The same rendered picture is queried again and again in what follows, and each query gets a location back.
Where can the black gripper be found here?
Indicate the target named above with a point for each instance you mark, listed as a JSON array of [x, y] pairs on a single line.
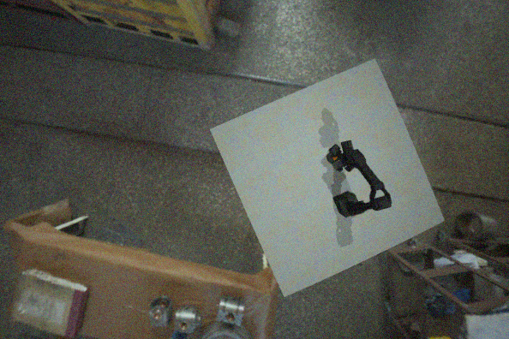
[[335, 151]]

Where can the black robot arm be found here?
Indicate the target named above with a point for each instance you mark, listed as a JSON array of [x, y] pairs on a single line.
[[358, 161]]

